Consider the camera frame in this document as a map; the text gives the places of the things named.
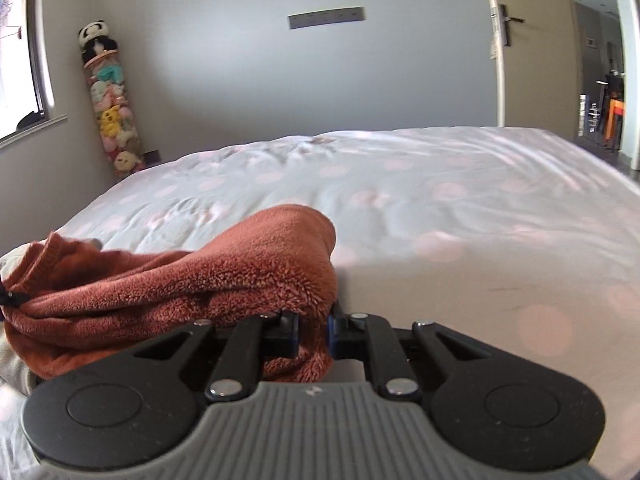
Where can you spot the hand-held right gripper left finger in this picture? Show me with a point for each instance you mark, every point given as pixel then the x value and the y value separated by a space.
pixel 294 336

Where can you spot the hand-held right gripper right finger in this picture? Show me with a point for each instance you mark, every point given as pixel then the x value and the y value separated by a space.
pixel 334 337

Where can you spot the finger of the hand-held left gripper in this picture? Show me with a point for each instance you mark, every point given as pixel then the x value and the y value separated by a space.
pixel 6 298

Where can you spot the rust fleece garment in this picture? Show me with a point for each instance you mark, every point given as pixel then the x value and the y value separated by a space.
pixel 200 280

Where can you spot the bed with pink-dotted sheet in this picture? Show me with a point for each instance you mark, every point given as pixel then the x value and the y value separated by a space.
pixel 400 200

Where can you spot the clear tube of plush toys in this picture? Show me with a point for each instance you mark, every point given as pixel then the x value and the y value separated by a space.
pixel 112 115

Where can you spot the window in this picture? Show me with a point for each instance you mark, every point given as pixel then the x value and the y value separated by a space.
pixel 20 50

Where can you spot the panda plush toy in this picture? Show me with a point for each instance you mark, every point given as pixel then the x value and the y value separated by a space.
pixel 95 37

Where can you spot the cream door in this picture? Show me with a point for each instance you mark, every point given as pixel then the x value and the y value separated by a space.
pixel 540 60

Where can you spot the orange chair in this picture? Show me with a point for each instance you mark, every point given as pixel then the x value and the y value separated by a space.
pixel 614 117

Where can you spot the dark wall socket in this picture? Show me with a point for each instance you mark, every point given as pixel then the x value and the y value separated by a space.
pixel 152 156

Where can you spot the grey wall switch panel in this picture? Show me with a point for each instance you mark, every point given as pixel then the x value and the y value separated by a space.
pixel 325 17

